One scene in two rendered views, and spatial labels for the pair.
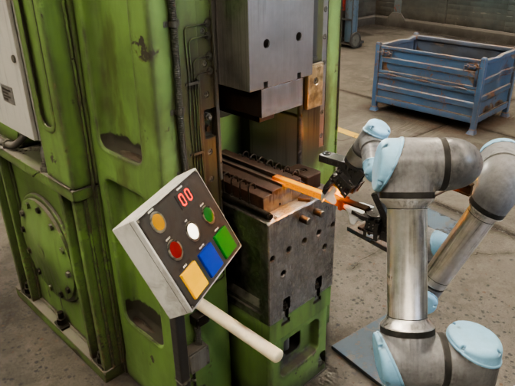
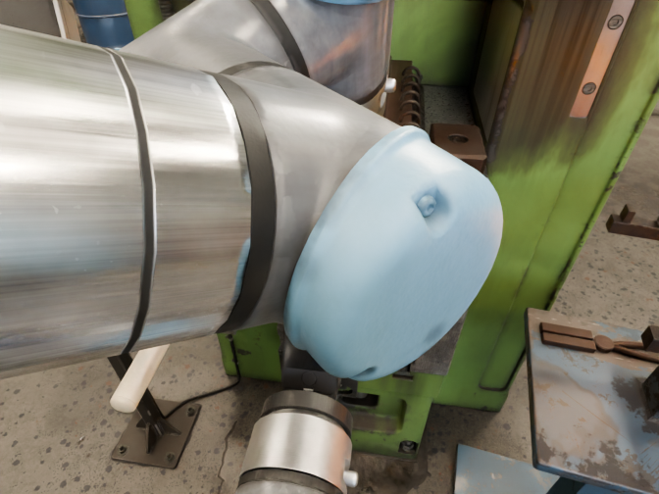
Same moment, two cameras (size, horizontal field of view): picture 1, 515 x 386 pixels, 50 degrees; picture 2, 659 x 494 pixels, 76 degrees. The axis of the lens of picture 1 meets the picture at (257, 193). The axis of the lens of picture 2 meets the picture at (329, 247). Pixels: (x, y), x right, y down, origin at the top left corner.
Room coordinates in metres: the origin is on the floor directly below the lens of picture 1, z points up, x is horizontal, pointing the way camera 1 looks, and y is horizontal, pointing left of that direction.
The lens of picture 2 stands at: (1.39, -0.57, 1.31)
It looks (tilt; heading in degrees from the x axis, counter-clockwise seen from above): 41 degrees down; 53
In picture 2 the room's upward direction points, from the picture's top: straight up
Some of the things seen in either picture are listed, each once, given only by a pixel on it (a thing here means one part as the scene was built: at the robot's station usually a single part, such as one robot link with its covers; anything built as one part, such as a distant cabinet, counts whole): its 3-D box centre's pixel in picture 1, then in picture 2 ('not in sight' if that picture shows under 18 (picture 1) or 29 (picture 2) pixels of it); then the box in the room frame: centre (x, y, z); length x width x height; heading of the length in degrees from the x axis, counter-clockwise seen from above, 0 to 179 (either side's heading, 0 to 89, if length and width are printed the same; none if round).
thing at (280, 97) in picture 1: (239, 86); not in sight; (1.94, 0.06, 1.32); 0.42 x 0.20 x 0.10; 44
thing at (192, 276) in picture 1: (193, 279); not in sight; (1.20, 0.17, 1.01); 0.07 x 0.05 x 0.07; 159
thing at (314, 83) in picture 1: (313, 85); not in sight; (2.10, -0.23, 1.27); 0.09 x 0.02 x 0.17; 134
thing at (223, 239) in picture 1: (224, 242); not in sight; (1.39, 0.10, 1.01); 0.07 x 0.05 x 0.07; 159
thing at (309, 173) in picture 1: (303, 177); (454, 155); (1.95, -0.18, 0.95); 0.12 x 0.08 x 0.06; 44
